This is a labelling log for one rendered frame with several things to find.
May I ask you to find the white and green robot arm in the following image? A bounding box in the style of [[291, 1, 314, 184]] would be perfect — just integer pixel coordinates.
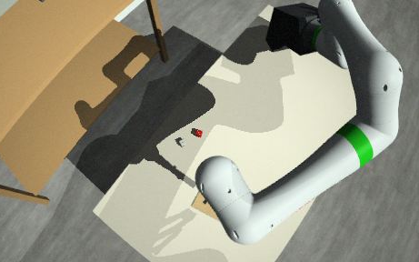
[[195, 0, 403, 245]]

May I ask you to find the tan flat mat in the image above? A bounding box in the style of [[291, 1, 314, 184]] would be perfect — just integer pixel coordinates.
[[192, 192, 219, 220]]

